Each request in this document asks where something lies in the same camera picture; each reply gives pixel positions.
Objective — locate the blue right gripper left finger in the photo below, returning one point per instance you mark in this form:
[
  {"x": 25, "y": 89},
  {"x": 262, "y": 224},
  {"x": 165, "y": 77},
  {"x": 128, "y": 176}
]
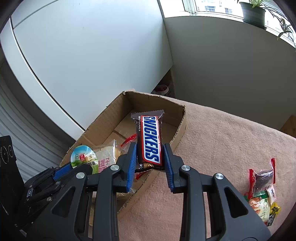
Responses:
[{"x": 132, "y": 162}]

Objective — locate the red green snack packet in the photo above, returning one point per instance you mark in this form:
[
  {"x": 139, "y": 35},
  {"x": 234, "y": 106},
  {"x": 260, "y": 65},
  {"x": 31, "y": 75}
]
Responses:
[{"x": 260, "y": 204}]

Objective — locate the dark cake clear red packet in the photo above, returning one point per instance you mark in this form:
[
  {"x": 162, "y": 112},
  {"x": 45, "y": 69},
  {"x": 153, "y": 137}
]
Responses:
[{"x": 126, "y": 144}]

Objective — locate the brown cardboard box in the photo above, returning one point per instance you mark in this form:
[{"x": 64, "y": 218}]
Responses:
[{"x": 129, "y": 129}]

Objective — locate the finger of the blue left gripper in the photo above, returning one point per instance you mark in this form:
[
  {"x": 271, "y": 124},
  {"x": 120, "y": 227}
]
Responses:
[{"x": 62, "y": 171}]

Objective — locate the green jelly cup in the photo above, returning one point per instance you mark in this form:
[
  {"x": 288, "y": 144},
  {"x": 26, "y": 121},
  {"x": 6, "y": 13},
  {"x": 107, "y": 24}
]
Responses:
[{"x": 84, "y": 155}]

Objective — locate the potted spider plant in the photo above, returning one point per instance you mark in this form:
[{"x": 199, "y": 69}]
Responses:
[{"x": 254, "y": 14}]

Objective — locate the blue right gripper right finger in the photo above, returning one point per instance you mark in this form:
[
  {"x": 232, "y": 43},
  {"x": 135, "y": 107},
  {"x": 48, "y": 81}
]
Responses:
[{"x": 173, "y": 163}]

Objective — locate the packaged sliced toast bread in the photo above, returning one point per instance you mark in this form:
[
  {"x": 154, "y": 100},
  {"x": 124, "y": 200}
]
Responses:
[{"x": 106, "y": 155}]

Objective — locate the dark plum clear red packet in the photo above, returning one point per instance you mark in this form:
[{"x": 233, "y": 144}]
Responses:
[{"x": 260, "y": 181}]

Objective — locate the yellow black candy packet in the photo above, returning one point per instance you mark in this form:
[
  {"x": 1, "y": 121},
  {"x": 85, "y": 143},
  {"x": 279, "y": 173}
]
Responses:
[{"x": 274, "y": 211}]

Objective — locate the snickers chocolate bar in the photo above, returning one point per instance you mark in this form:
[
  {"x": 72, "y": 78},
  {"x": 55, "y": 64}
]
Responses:
[{"x": 149, "y": 140}]

